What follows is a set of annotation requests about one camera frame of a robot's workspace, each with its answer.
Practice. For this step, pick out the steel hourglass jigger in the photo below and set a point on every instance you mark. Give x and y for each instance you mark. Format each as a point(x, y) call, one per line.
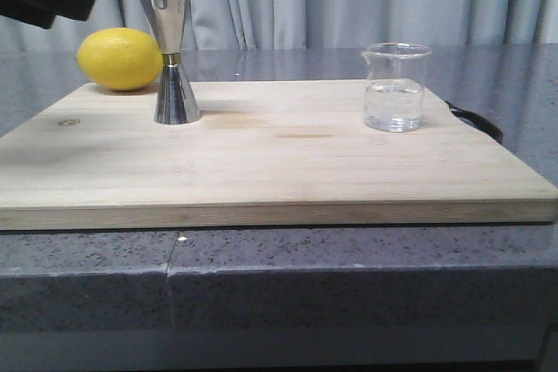
point(176, 104)

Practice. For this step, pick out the clear glass beaker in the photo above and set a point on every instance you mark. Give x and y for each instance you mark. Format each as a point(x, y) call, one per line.
point(395, 85)

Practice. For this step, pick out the yellow lemon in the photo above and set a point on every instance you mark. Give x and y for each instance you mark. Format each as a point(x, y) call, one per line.
point(121, 59)

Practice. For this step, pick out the grey curtain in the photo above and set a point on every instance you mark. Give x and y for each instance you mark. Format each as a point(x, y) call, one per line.
point(302, 24)

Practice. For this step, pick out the wooden cutting board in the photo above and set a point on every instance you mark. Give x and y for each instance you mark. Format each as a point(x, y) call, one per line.
point(263, 153)

